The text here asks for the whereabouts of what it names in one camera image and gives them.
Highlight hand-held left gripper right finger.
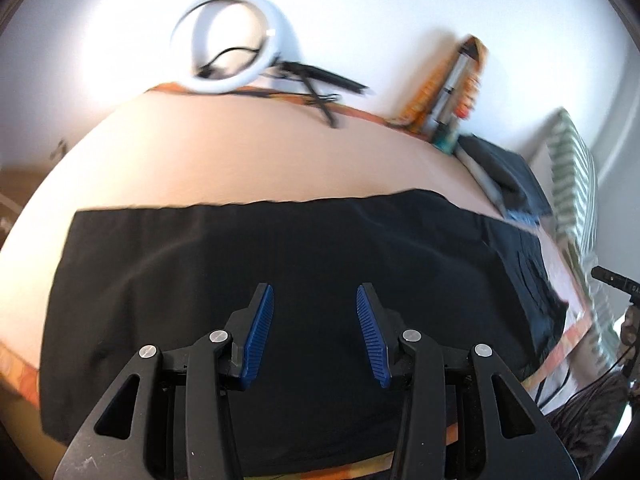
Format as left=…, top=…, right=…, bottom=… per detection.
left=355, top=282, right=582, bottom=480

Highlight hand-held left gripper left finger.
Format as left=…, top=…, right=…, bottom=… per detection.
left=52, top=283, right=275, bottom=480

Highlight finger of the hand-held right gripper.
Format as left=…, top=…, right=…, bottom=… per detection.
left=591, top=266, right=640, bottom=298

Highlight black pants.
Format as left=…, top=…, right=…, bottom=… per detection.
left=40, top=189, right=571, bottom=478

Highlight dark grey folded pants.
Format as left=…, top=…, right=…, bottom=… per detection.
left=457, top=135, right=553, bottom=216

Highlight blue folded jeans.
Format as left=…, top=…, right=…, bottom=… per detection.
left=502, top=210, right=541, bottom=228

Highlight green striped white pillow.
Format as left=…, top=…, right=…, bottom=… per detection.
left=545, top=107, right=626, bottom=376

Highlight peach blanket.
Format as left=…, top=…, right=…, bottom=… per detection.
left=0, top=92, right=586, bottom=386

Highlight orange floral bedsheet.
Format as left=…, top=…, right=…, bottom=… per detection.
left=0, top=82, right=593, bottom=480

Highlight silver tripod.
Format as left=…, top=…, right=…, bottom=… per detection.
left=432, top=42, right=476, bottom=136

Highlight orange patterned scarf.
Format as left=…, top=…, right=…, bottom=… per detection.
left=395, top=35, right=488, bottom=136

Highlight small black tripod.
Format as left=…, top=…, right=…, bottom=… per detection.
left=272, top=60, right=373, bottom=128

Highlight thin black cable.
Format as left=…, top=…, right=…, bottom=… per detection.
left=536, top=355, right=628, bottom=411

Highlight black ring light cable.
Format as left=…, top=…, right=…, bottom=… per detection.
left=199, top=46, right=273, bottom=80

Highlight white ring light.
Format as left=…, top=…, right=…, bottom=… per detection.
left=172, top=0, right=303, bottom=95

